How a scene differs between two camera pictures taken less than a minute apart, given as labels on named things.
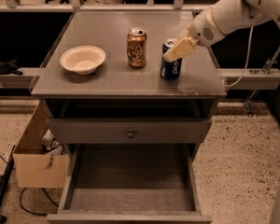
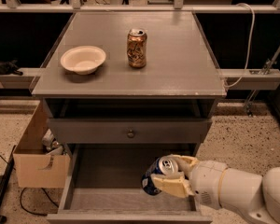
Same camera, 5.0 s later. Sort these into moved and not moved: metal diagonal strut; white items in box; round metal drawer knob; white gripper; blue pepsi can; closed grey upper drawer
Moved: blue pepsi can; white gripper
Not moved: metal diagonal strut; closed grey upper drawer; white items in box; round metal drawer knob
